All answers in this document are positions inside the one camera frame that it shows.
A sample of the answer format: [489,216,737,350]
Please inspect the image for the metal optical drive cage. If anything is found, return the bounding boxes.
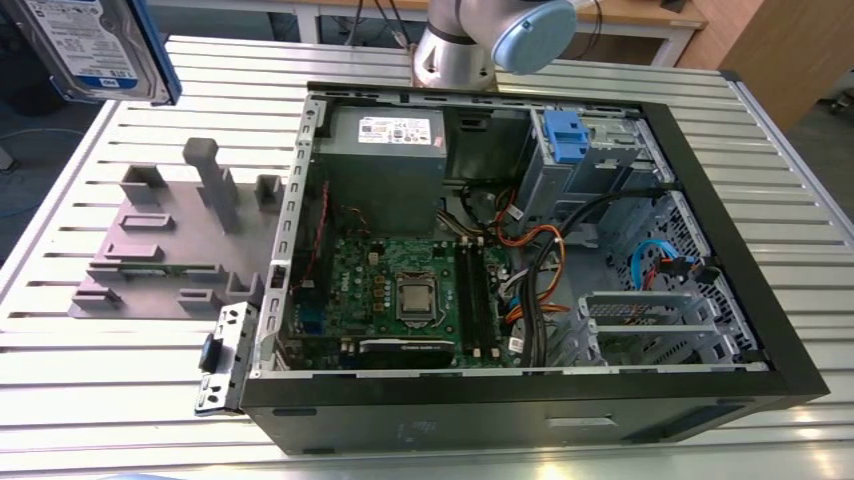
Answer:
[517,105,674,229]

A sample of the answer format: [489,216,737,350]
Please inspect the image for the wooden cabinet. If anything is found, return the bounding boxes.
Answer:
[677,0,854,132]

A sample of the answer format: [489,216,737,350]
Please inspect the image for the black graphics card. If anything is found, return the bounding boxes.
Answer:
[355,337,461,371]

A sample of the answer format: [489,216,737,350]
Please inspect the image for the CPU socket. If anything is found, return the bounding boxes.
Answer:
[391,269,445,330]

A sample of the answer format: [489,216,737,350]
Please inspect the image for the orange yellow power wires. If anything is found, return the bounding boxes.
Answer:
[501,224,570,331]

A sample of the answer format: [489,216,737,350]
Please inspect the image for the grey parts rack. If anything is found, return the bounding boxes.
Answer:
[70,137,290,321]

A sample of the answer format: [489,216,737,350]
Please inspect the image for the wooden desk white frame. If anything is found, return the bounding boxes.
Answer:
[292,0,710,69]

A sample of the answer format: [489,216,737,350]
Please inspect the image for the grey power supply unit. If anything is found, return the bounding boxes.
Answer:
[311,104,450,241]

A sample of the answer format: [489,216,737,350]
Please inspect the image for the silver CPU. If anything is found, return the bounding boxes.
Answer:
[399,285,435,315]

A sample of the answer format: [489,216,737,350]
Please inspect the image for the green motherboard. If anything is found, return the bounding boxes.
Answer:
[284,235,530,372]

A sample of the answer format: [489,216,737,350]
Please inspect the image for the black PC case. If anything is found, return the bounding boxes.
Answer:
[238,79,833,457]

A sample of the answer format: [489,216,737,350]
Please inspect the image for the hinged metal slot retainer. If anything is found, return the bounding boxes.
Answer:
[192,299,260,417]

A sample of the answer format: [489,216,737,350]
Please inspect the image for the metal disk bay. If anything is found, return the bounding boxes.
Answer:
[577,291,730,367]

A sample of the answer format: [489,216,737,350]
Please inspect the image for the blue drive latch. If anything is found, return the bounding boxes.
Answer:
[542,108,593,164]

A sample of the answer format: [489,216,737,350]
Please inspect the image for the blue data wire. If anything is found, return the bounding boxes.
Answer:
[629,238,693,292]

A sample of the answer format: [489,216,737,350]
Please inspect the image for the orange black power wire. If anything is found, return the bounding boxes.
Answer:
[657,255,728,291]

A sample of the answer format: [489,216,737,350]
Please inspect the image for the green RAM stick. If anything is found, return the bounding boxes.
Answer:
[116,264,223,280]

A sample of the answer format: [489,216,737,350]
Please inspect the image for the black cable bundle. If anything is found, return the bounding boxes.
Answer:
[518,185,673,369]

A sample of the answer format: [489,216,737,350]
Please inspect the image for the hard disk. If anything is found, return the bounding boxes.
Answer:
[12,0,186,107]

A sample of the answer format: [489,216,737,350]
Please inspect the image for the black RAM slot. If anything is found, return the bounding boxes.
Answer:
[455,237,487,359]

